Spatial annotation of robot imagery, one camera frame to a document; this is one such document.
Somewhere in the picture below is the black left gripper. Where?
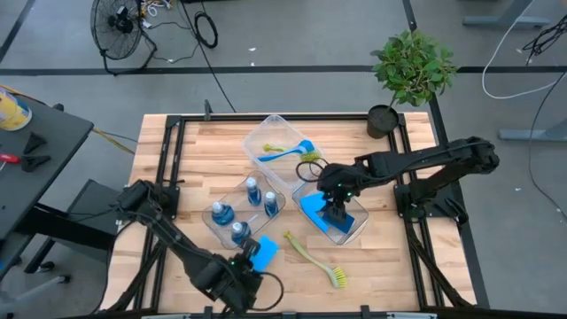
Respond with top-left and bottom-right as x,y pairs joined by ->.
212,237 -> 264,314

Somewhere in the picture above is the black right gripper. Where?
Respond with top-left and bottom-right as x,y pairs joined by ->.
316,162 -> 370,225

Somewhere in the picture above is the blue dish brush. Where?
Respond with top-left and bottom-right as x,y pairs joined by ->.
257,138 -> 315,163

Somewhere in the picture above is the clear plastic bin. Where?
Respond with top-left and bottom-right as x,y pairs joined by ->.
242,113 -> 322,192
201,170 -> 287,251
291,169 -> 370,246

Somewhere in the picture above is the green potted plant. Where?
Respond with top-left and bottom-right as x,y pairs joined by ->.
366,28 -> 460,140

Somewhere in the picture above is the grey rolling stand base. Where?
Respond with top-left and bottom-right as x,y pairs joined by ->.
0,261 -> 72,319

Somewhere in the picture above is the dark grey side table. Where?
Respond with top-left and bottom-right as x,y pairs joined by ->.
0,86 -> 129,276

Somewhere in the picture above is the black triangular stand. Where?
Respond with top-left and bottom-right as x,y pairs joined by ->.
22,131 -> 48,156
19,154 -> 52,174

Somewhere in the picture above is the black floor fan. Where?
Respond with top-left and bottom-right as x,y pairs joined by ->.
89,0 -> 159,76

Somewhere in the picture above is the yellow and white roll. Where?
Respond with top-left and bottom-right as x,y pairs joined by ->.
0,86 -> 34,132

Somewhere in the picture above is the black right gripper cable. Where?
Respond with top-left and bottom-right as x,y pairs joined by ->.
295,157 -> 330,183

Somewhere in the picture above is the black aluminium table frame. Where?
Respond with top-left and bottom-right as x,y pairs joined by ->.
99,112 -> 493,319

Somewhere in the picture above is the yellow floor cable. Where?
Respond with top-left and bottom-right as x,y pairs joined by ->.
0,83 -> 136,156

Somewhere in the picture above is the long black floor cable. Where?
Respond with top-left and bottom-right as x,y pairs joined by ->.
179,0 -> 237,113

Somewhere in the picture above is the white floor cable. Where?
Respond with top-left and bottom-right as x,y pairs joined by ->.
481,0 -> 567,101

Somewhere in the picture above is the curved black floor cable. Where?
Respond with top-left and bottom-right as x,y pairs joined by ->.
526,70 -> 567,222

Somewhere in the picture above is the coiled black cable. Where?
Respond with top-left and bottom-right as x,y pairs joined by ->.
193,11 -> 220,50

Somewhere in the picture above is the white cable bundle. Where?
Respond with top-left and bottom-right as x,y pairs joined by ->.
141,0 -> 175,19

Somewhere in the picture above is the black cable bundle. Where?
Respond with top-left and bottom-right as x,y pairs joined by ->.
522,12 -> 567,58

